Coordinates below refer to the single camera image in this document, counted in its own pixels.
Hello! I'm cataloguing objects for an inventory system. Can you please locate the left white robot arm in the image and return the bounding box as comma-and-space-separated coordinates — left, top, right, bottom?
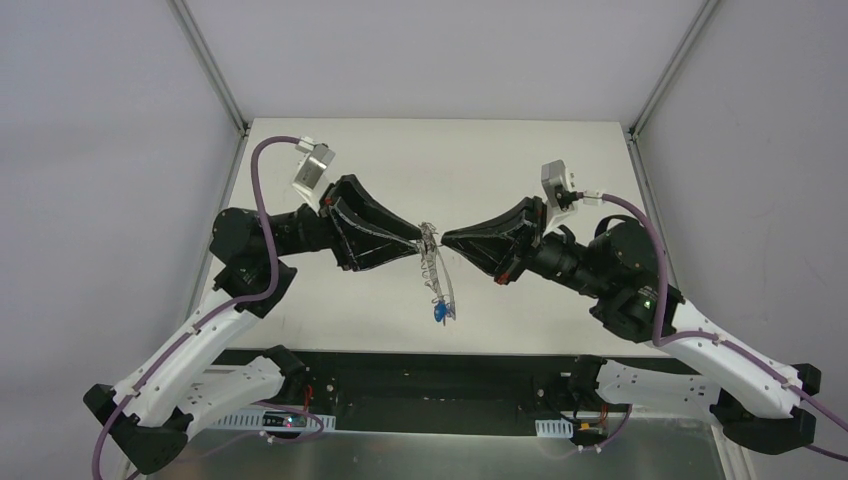
84, 175, 422, 475

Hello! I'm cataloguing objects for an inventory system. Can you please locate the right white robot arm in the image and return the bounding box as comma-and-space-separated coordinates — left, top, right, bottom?
442, 197, 821, 455

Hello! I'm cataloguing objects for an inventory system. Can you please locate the blue key tag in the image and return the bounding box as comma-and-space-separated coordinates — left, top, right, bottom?
433, 301, 451, 323

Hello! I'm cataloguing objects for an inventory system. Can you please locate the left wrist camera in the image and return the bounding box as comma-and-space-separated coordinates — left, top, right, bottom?
292, 137, 335, 212

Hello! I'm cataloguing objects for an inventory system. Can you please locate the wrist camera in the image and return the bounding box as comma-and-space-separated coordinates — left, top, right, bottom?
292, 137, 335, 212
540, 160, 579, 230

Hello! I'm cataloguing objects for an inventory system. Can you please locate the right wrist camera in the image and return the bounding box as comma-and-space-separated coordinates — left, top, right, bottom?
540, 160, 579, 230

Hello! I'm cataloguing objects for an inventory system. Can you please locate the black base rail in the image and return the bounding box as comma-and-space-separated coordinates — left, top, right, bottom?
198, 349, 684, 437

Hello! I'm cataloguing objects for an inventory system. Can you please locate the right white cable duct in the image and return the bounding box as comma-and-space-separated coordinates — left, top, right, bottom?
534, 418, 574, 439

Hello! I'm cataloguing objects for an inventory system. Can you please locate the white cable duct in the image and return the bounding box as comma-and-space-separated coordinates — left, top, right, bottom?
204, 408, 337, 433
534, 418, 574, 439

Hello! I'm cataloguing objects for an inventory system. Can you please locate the left white cable duct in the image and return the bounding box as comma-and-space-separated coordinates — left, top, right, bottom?
204, 408, 337, 433

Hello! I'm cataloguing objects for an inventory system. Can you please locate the left aluminium frame post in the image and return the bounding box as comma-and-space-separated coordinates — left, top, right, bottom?
167, 0, 249, 137

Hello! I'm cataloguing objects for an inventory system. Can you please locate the aluminium frame post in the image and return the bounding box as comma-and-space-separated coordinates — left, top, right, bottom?
167, 0, 249, 137
628, 0, 722, 142

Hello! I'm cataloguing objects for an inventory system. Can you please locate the right aluminium frame post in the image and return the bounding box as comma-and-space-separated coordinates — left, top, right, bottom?
628, 0, 722, 142

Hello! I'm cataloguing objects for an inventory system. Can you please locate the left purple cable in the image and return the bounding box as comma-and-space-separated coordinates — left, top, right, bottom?
91, 135, 303, 480

